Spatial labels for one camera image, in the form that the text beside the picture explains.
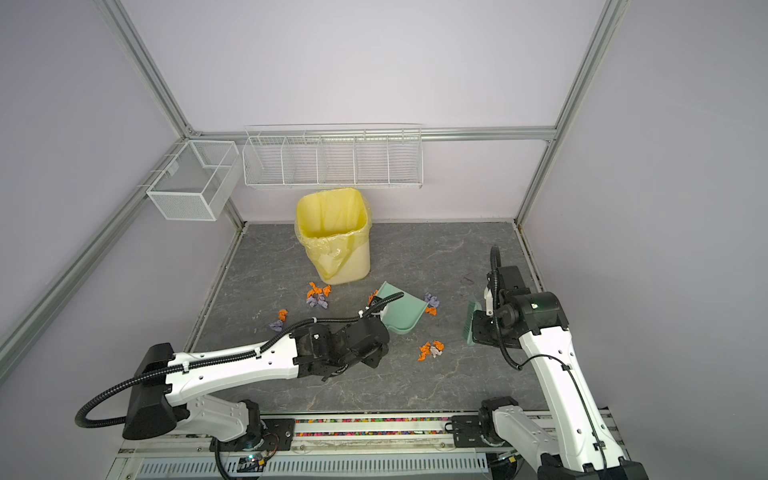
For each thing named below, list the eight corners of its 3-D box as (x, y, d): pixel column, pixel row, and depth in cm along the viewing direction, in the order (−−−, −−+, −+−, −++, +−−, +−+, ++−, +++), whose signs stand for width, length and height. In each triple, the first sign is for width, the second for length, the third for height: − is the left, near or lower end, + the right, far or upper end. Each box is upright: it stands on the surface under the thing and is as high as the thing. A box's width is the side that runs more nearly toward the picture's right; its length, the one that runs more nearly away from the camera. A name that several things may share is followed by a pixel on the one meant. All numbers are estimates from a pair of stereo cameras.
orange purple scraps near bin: (305, 308, 99) (304, 305, 97) (310, 285, 105) (309, 282, 103) (328, 308, 99) (327, 305, 97) (332, 285, 105) (331, 282, 103)
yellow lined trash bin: (306, 295, 101) (284, 246, 81) (319, 240, 117) (302, 188, 97) (371, 295, 101) (364, 246, 81) (374, 240, 117) (369, 188, 97)
